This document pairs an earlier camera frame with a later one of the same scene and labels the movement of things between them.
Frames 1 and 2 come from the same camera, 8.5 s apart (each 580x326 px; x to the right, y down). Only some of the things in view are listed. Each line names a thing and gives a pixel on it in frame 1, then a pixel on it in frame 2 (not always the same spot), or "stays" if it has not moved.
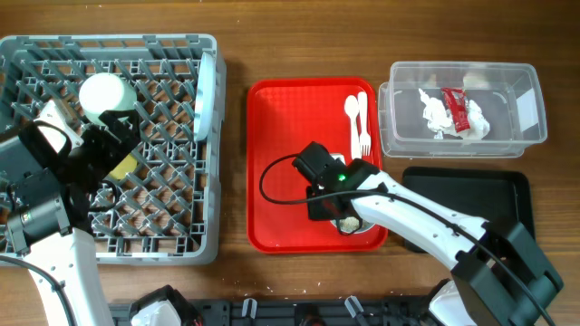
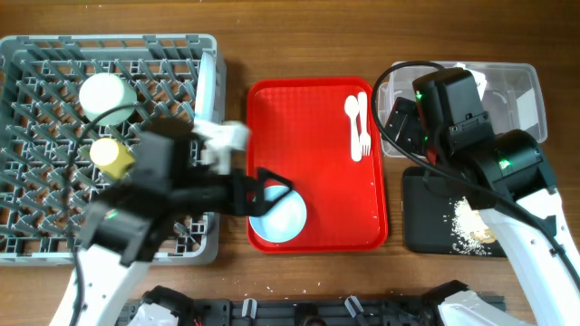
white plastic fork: x=365 y=140 stays
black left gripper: x=115 y=153 → x=246 y=205
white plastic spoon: x=352 y=110 stays
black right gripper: x=315 y=213 → x=408 y=136
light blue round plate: x=206 y=99 stays
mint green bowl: x=106 y=91 stays
